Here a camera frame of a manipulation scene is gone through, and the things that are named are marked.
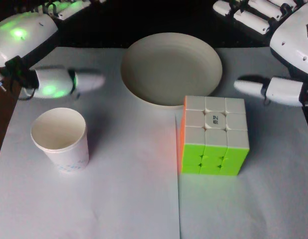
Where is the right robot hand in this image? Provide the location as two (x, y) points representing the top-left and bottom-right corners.
(212, 0), (308, 108)

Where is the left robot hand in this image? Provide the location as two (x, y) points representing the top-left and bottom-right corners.
(0, 0), (106, 102)

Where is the Rubik's cube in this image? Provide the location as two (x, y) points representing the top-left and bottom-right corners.
(179, 95), (251, 177)

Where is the white paper cup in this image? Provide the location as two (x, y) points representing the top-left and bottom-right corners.
(30, 107), (90, 175)

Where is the round beige plate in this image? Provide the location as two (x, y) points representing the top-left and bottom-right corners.
(120, 32), (223, 110)

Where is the white paper sheet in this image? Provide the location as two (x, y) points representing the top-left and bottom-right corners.
(175, 47), (308, 239)
(0, 46), (181, 239)

